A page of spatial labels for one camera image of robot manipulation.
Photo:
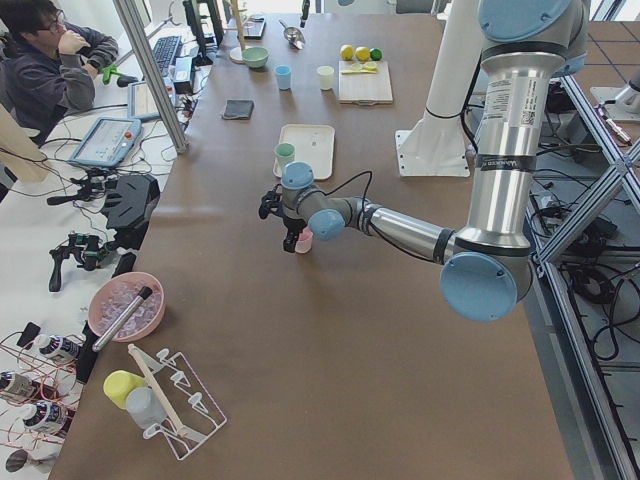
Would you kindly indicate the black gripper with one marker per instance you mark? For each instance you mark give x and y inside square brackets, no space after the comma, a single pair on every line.
[290,224]

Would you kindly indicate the pink plastic cup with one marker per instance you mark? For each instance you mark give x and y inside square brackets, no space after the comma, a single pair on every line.
[304,242]

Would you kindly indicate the green plastic cup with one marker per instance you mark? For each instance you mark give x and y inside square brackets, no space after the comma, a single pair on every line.
[285,154]

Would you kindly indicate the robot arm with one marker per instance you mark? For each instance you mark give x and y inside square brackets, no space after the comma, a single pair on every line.
[485,264]

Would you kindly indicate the cream rabbit tray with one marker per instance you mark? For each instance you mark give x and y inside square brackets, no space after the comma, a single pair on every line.
[314,144]

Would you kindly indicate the folded grey cloth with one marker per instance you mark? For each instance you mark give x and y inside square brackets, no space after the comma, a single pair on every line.
[238,109]

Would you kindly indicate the wooden cutting board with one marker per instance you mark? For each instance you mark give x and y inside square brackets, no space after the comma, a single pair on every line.
[364,89]

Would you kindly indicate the blue plastic cup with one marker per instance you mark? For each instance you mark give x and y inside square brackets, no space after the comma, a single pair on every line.
[283,75]

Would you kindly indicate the pale yellow plastic cup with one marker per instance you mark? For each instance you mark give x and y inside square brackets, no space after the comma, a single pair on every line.
[325,77]

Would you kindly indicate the yellow plastic knife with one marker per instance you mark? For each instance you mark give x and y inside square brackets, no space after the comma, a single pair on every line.
[358,71]

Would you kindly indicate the green plastic bowl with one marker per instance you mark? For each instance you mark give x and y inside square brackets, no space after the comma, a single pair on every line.
[255,57]

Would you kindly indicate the wooden stand with round base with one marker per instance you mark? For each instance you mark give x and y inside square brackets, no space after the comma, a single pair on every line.
[236,53]

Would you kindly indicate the upper whole lemon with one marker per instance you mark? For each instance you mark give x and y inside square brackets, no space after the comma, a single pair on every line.
[347,52]

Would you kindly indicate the whole lemon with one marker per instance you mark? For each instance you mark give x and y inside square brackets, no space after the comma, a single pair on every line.
[362,53]
[347,52]

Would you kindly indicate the lower whole lemon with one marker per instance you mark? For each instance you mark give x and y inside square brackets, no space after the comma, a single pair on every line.
[362,53]

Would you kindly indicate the green lime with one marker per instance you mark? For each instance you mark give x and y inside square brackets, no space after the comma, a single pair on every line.
[375,54]

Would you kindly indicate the shiny metal scoop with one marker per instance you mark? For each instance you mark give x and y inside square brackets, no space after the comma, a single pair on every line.
[293,35]

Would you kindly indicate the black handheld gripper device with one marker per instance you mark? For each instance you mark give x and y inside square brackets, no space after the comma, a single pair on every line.
[88,251]

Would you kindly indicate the blue teach pendant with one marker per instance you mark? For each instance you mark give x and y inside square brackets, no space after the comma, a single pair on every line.
[107,142]

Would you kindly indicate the black keyboard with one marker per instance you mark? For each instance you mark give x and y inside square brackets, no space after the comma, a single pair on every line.
[165,51]

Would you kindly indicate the clear cup on rack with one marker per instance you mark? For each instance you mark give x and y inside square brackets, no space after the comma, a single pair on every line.
[144,407]

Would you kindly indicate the yellow cup on rack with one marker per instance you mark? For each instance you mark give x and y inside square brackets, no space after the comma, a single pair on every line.
[119,384]

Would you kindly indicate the seated person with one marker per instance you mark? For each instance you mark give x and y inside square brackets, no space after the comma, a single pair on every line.
[51,67]

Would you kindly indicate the aluminium frame post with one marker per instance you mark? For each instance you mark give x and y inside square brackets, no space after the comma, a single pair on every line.
[134,29]

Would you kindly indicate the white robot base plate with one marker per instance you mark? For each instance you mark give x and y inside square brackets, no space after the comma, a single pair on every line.
[429,153]

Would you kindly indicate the metal ice scoop handle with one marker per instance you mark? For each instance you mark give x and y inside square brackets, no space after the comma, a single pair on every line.
[144,293]

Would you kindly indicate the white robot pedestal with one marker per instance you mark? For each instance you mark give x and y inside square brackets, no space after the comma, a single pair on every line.
[456,63]

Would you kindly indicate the white wire cup rack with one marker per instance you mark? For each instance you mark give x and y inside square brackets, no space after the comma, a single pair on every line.
[193,416]

